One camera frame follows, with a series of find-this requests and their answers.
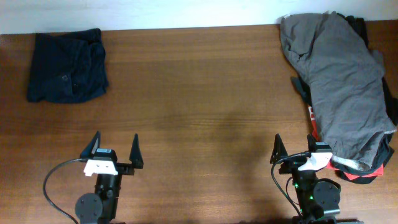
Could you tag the navy blue shorts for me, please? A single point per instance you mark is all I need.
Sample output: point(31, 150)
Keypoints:
point(68, 68)

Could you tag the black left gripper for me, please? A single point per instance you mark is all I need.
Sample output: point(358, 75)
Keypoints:
point(128, 168)

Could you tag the grey shorts on pile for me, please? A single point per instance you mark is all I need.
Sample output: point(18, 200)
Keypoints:
point(345, 81)

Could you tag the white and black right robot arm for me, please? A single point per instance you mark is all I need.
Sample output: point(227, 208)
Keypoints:
point(317, 199)

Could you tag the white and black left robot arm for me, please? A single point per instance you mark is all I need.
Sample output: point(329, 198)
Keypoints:
point(101, 205)

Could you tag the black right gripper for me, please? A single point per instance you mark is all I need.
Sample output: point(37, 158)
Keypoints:
point(279, 151)

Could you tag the black garment under pile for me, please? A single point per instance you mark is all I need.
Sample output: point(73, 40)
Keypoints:
point(385, 151)

